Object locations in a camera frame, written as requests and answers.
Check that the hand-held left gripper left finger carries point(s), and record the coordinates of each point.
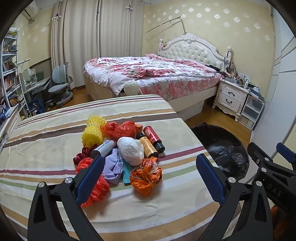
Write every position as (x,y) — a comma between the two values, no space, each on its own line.
(89,180)

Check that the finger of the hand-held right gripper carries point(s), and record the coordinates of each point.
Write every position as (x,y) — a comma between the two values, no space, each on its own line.
(286,151)
(274,183)

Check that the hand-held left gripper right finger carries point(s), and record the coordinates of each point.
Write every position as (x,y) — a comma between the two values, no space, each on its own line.
(211,178)

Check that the red foam fruit net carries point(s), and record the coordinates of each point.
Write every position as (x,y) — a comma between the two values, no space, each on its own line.
(99,190)

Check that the bin with black bag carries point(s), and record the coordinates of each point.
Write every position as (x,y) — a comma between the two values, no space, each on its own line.
(222,150)

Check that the yellow foam fruit net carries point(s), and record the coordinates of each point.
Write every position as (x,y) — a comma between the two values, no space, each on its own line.
(93,131)

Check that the red labelled dark bottle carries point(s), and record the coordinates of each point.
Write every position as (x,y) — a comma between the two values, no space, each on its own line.
(153,139)

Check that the dark red cloth scrap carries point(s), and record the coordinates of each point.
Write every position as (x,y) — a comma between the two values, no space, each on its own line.
(82,156)

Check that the lavender cloth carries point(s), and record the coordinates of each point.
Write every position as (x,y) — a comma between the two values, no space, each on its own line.
(114,169)

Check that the grey and white tube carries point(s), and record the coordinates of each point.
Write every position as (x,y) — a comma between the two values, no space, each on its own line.
(104,148)

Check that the white crumpled plastic bag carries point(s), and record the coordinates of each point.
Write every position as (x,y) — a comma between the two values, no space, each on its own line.
(130,150)

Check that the plastic drawer unit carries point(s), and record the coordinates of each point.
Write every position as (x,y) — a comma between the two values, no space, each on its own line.
(252,111)

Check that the small orange plastic bag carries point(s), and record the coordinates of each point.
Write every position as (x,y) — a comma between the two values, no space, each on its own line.
(111,128)

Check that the printed orange plastic bag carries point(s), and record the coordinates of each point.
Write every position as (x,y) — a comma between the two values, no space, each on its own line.
(145,178)

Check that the striped tablecloth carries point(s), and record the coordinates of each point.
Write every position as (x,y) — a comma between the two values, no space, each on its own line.
(46,139)

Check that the orange-red plastic bag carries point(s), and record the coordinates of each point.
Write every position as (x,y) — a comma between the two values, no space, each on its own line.
(124,130)

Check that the amber labelled dark bottle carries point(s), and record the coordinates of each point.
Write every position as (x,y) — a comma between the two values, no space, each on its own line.
(148,144)

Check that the small folded orange bag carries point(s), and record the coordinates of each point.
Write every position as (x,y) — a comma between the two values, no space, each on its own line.
(139,127)

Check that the white nightstand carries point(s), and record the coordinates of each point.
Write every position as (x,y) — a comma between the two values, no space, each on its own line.
(231,97)

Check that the white wardrobe door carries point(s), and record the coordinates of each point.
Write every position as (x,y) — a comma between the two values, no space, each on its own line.
(282,69)

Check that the nightstand clutter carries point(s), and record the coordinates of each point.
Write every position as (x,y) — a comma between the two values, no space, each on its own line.
(242,80)

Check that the blue bag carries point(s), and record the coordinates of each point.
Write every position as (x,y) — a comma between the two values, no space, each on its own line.
(37,106)

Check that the white low cabinet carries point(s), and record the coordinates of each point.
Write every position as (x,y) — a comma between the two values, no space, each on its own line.
(9,125)

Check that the pale blue desk chair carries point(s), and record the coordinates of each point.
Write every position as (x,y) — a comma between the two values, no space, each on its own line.
(60,81)

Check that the grey study desk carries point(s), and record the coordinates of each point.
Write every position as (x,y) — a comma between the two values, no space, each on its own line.
(37,84)

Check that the floral quilt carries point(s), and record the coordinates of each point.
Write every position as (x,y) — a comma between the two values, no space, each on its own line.
(143,67)

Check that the white bed with tufted headboard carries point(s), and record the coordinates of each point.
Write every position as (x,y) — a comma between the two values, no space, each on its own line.
(192,49)

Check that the white bookshelf with books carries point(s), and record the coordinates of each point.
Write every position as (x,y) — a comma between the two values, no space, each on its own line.
(10,76)

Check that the grey desk lamp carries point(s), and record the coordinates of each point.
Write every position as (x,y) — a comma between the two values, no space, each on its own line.
(23,63)

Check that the cream curtain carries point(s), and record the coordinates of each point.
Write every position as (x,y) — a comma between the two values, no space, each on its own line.
(76,41)
(120,30)

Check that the thin metal pole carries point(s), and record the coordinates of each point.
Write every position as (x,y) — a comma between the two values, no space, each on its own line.
(166,22)

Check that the white air conditioner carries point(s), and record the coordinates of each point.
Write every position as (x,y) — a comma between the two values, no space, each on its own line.
(31,10)

